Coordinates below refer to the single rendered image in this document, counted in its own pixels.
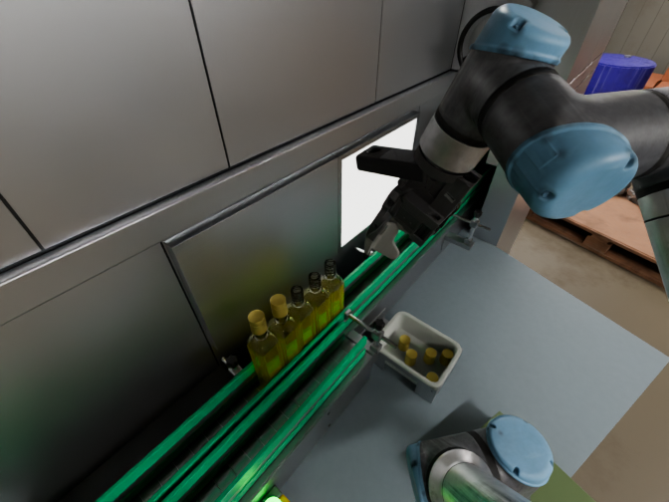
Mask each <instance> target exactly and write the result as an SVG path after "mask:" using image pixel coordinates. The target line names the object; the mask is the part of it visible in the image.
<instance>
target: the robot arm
mask: <svg viewBox="0 0 669 502"><path fill-rule="evenodd" d="M569 44H570V35H569V34H568V33H567V30H566V29H565V28H564V27H563V26H562V25H561V24H560V23H558V22H557V21H555V20H554V19H552V18H551V17H549V16H547V15H545V14H543V13H541V12H539V11H537V10H535V9H532V8H530V7H527V6H524V5H520V4H513V3H509V4H504V5H502V6H500V7H498V8H497V9H496V10H495V11H494V12H493V13H492V15H491V16H490V18H489V20H488V21H487V23H486V25H485V26H484V28H483V29H482V31H481V33H480V34H479V36H478V38H477V39H476V41H475V42H474V43H473V44H471V46H470V48H469V49H470V51H469V53H468V55H467V56H466V58H465V60H464V62H463V64H462V65H461V67H460V69H459V71H458V73H457V74H456V76H455V78H454V80H453V82H452V83H451V85H450V87H449V89H448V90H447V92H446V94H445V96H444V98H443V99H442V101H441V103H440V105H439V107H438V108H437V110H436V111H435V113H434V115H433V117H432V118H431V120H430V122H429V124H428V126H427V127H426V129H425V131H424V133H423V135H422V136H421V138H420V143H419V144H418V146H417V148H416V149H415V150H413V149H405V148H397V147H389V146H381V145H372V146H370V147H369V148H367V149H366V150H364V151H363V152H361V153H359V154H358V155H357V156H356V157H355V160H356V167H357V169H358V170H360V171H365V172H371V173H376V174H381V175H386V176H391V177H397V178H399V179H398V180H397V184H398V185H396V186H395V187H394V188H393V189H392V190H391V191H390V192H389V194H388V195H387V197H386V198H385V200H384V202H383V203H382V206H381V209H380V210H379V212H378V213H377V214H376V216H375V217H374V219H373V220H372V222H371V224H370V226H369V228H368V230H367V233H366V236H365V241H364V253H365V254H366V255H368V254H369V253H370V251H371V250H372V249H373V250H375V251H377V252H379V253H381V254H382V255H384V256H386V257H388V258H389V259H397V258H398V256H399V250H398V248H397V246H396V244H395V242H394V239H395V237H396V235H397V234H398V231H399V230H401V231H403V232H405V233H407V234H408V235H409V238H410V239H411V240H412V241H413V242H415V243H416V244H417V245H418V246H419V247H420V248H421V246H422V245H423V244H424V243H425V242H426V240H427V239H428V238H429V237H430V236H432V235H435V234H436V233H437V232H438V231H439V230H440V229H441V228H442V227H443V226H444V224H445V223H446V221H447V220H448V219H449V218H450V217H451V216H452V215H453V214H454V213H455V212H457V211H458V209H459V208H460V204H461V203H462V202H461V200H462V199H463V198H464V197H465V196H466V194H467V193H468V192H469V191H470V190H471V189H472V188H473V187H474V186H475V185H476V184H477V182H478V181H479V180H480V179H481V178H482V175H481V174H479V173H478V172H477V171H475V170H474V168H475V166H476V165H477V164H478V162H479V161H480V160H481V159H482V157H483V156H484V155H485V154H486V152H487V151H488V150H489V149H490V150H491V152H492V154H493V155H494V157H495V158H496V160H497V161H498V163H499V164H500V166H501V168H502V169H503V170H504V171H505V173H506V177H507V180H508V182H509V183H510V185H511V186H512V187H513V188H514V189H515V190H516V191H517V192H519V193H520V195H521V196H522V197H523V199H524V200H525V201H526V203H527V204H528V205H529V207H530V208H531V209H532V211H533V212H535V213H536V214H538V215H539V216H541V217H544V218H550V219H560V218H567V217H571V216H575V215H576V214H577V213H578V212H580V211H583V210H586V211H587V210H590V209H592V208H594V207H596V206H598V205H600V204H602V203H604V202H605V201H607V200H609V199H610V198H612V197H613V196H614V195H616V194H617V193H618V192H620V191H621V190H622V189H623V188H624V187H625V186H626V185H627V184H628V183H629V182H630V181H631V183H632V186H633V189H634V193H635V195H636V198H637V201H638V205H639V208H640V211H641V214H642V217H643V221H644V224H645V227H646V230H647V233H648V237H649V240H650V243H651V246H652V250H653V253H654V256H655V259H656V262H657V266H658V269H659V272H660V275H661V278H662V282H663V285H664V288H665V291H666V294H667V298H668V301H669V87H664V88H654V89H644V90H630V91H620V92H610V93H600V94H591V95H582V94H579V93H577V92H576V91H575V90H574V89H573V88H572V87H571V86H570V85H569V84H568V83H567V82H566V81H565V80H564V79H563V78H562V77H561V76H560V75H559V74H558V72H557V71H556V70H555V69H554V66H557V65H558V64H559V63H560V58H561V57H562V55H563V54H564V53H565V51H566V50H567V48H568V47H569ZM458 206H459V207H458ZM457 207H458V208H457ZM421 225H422V226H421ZM420 226H421V227H420ZM419 227H420V228H419ZM418 228H419V229H418ZM406 459H407V465H408V470H409V475H410V479H411V484H412V488H413V492H414V496H415V499H416V502H531V495H532V494H533V493H535V492H536V491H537V490H538V489H539V488H540V487H541V486H543V485H545V484H546V483H547V482H548V481H549V479H550V476H551V474H552V472H553V469H554V459H553V454H552V451H551V449H550V447H549V445H548V443H547V442H546V440H545V439H544V437H543V436H542V435H541V434H540V433H539V432H538V431H537V430H536V429H535V428H534V427H533V426H532V425H531V424H529V423H527V422H525V421H523V420H522V419H521V418H519V417H516V416H513V415H507V414H504V415H499V416H497V417H495V418H493V419H492V420H490V422H489V423H488V425H487V427H484V428H479V429H475V430H471V431H466V432H461V433H457V434H452V435H448V436H443V437H439V438H434V439H430V440H425V441H422V440H419V441H418V442H417V443H413V444H410V445H408V447H407V448H406Z"/></svg>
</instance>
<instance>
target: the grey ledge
mask: <svg viewBox="0 0 669 502"><path fill-rule="evenodd" d="M232 378H233V377H232V376H231V375H230V374H229V373H228V372H227V371H226V370H225V369H224V368H223V367H222V366H219V367H218V368H217V369H215V370H214V371H213V372H212V373H211V374H210V375H208V376H207V377H206V378H205V379H203V380H202V381H201V382H200V383H199V384H197V385H196V386H195V387H194V388H193V389H191V390H190V391H189V392H188V393H187V394H186V395H184V396H183V397H182V398H181V399H180V400H178V401H177V402H176V403H175V404H174V405H172V406H171V407H170V408H169V409H168V410H166V411H165V412H164V413H163V414H162V415H161V416H159V417H158V418H157V419H156V420H155V421H153V422H152V423H151V424H150V425H149V426H147V427H146V428H145V429H144V430H143V431H142V432H140V433H139V434H138V435H137V436H136V437H134V438H133V439H132V440H131V441H130V442H128V443H127V444H126V445H125V446H124V447H122V448H121V449H120V450H119V451H118V452H117V453H115V454H114V455H113V456H112V457H111V458H109V459H108V460H107V461H106V462H105V463H103V464H102V465H101V466H100V467H99V468H97V469H96V470H95V471H94V472H93V473H92V474H90V475H89V476H88V477H87V478H86V479H84V480H83V481H82V482H81V483H80V484H78V485H77V486H76V487H75V488H74V489H73V490H71V491H70V492H69V493H68V494H67V495H65V496H64V497H63V498H62V499H61V500H59V501H58V502H95V501H96V500H97V499H98V498H99V497H101V496H102V495H103V494H104V493H105V492H106V491H107V490H108V489H109V488H111V487H112V486H113V485H114V484H115V483H116V482H117V481H118V480H120V479H121V478H122V477H123V476H124V475H125V474H126V473H127V472H128V471H129V470H130V469H131V468H132V467H133V466H134V465H135V464H137V463H138V462H139V461H140V460H141V459H142V458H143V457H144V456H146V455H147V454H148V453H149V452H150V451H151V450H152V449H153V448H155V447H156V446H157V445H158V444H159V443H160V442H161V441H162V440H164V439H165V438H166V437H167V436H168V435H169V434H170V433H171V432H172V431H174V430H175V429H176V428H177V427H178V426H179V425H180V424H181V423H183V422H184V421H185V420H186V419H187V418H188V417H189V416H190V415H192V414H193V413H194V412H195V411H196V410H197V409H198V408H199V407H201V406H202V405H203V404H204V403H205V402H206V401H207V400H208V399H210V398H211V397H212V396H213V395H214V394H215V393H216V392H217V391H219V390H220V389H221V388H222V387H223V386H224V385H225V384H226V383H228V382H229V381H230V380H231V379H232Z"/></svg>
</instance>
